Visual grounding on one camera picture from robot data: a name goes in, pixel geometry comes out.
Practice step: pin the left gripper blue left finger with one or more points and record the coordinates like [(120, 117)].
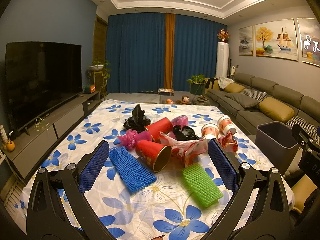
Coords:
[(90, 166)]

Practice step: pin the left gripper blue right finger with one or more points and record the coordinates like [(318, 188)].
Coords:
[(224, 165)]

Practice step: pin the green foam fruit net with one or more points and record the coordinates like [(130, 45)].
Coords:
[(201, 185)]

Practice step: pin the red wrapper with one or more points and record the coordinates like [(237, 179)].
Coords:
[(228, 143)]

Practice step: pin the blue foam fruit net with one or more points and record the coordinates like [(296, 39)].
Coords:
[(132, 172)]

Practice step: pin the red white plastic bag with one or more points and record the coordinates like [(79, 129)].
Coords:
[(185, 151)]

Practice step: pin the white apple paper cup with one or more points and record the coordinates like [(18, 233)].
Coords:
[(225, 125)]

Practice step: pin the pink plastic bag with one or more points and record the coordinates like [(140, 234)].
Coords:
[(181, 121), (131, 137)]

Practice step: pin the black plastic bag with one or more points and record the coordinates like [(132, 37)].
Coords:
[(138, 121), (184, 133)]

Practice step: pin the red gold paper cup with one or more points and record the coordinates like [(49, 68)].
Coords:
[(155, 155)]

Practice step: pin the grey trash bin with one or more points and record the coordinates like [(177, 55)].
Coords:
[(276, 142)]

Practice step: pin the patterned cushion near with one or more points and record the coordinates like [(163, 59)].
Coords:
[(307, 126)]

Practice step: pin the patterned cushion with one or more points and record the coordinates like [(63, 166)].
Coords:
[(307, 126), (255, 94)]

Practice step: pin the mustard cushion near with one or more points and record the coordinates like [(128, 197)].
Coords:
[(276, 110)]

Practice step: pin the mustard cushion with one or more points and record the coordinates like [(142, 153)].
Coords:
[(276, 110), (234, 88)]

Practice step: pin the floral blue tablecloth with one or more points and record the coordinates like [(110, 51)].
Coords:
[(165, 207)]

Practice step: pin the grey tv cabinet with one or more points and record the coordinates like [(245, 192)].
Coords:
[(34, 145)]

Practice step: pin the grey cushion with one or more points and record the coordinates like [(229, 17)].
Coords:
[(244, 100)]

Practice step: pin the grey sectional sofa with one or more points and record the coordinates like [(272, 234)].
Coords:
[(247, 119)]

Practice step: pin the patterned cushion far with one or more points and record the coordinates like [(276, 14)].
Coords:
[(255, 94)]

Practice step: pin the dark coffee table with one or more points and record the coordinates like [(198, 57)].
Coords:
[(185, 98)]

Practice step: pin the mustard cushion far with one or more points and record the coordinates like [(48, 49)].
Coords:
[(234, 88)]

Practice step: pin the white cloth on sofa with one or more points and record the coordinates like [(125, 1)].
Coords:
[(223, 82)]

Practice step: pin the potted green plant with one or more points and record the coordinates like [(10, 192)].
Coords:
[(197, 84)]

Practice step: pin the orange fruit bowl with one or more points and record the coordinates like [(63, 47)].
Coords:
[(169, 101)]

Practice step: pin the box on coffee table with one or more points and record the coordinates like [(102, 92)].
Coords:
[(166, 91)]

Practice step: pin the plant on stand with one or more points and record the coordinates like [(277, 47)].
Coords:
[(99, 73)]

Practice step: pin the flat screen television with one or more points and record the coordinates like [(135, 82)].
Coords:
[(39, 77)]

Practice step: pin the white standing air conditioner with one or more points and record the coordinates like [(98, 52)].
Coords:
[(222, 59)]

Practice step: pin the sailboat tree painting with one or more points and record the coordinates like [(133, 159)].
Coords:
[(276, 39)]

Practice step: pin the purple right painting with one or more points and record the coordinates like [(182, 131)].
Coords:
[(309, 39)]

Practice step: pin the red flower decoration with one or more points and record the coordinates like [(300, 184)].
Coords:
[(223, 35)]

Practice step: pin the blue window curtain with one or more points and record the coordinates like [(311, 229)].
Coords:
[(135, 48)]

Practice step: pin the small left painting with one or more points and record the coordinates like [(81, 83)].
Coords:
[(246, 41)]

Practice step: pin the orange curtain strip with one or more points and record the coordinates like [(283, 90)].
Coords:
[(169, 50)]

